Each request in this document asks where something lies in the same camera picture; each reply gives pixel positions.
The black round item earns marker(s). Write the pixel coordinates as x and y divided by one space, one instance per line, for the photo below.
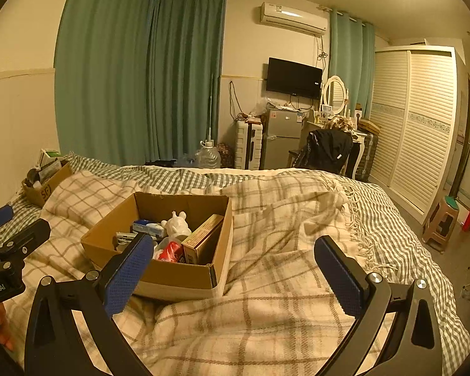
33 178

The dark patterned bag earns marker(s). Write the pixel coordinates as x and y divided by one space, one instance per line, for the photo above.
226 156

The tan fluffy item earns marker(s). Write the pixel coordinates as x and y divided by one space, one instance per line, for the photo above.
338 122

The beige plaid blanket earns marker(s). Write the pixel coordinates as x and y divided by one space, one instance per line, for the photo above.
266 321

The black jacket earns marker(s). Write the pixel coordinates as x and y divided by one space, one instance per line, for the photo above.
327 149

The person's left hand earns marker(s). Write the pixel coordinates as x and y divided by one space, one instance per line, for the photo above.
3 325

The red snack packet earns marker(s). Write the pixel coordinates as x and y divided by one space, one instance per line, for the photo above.
171 251

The black wall television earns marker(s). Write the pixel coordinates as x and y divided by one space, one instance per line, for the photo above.
293 78

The red fire extinguisher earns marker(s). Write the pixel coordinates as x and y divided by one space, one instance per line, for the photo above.
468 219

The grey small fridge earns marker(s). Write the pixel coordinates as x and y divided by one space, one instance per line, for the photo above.
284 137

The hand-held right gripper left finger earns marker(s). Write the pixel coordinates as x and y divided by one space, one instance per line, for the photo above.
127 274

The brown suitcase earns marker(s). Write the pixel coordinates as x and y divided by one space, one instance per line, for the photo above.
370 152

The wide green curtain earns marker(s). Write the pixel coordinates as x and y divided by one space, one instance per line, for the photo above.
102 66

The green white carton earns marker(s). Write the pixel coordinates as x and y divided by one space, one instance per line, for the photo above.
50 157

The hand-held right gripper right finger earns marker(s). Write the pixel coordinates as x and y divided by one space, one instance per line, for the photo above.
337 278

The white bear figurine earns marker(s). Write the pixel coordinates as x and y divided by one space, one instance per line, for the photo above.
176 225

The white oval mirror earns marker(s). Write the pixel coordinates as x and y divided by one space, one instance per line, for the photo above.
334 94

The blue white tissue pack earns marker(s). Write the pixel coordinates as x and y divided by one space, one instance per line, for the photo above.
149 228

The white suitcase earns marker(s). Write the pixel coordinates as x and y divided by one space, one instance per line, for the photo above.
248 145

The white air conditioner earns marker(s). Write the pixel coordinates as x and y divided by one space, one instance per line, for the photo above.
293 17

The white louvred wardrobe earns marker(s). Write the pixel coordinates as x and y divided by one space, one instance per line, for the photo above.
419 125

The large cardboard box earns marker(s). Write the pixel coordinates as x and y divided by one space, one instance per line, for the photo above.
172 278

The red white medicine box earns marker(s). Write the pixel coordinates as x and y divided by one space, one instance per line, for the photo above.
201 241

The narrow green curtain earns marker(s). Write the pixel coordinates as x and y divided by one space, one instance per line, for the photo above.
350 58

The mop pole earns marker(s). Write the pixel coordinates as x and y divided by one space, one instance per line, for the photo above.
210 109

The large clear water bottle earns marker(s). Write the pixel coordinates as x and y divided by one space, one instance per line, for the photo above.
208 158

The plastic stool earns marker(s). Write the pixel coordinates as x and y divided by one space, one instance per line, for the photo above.
440 223

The small cardboard box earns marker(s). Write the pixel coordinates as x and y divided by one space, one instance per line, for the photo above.
49 188

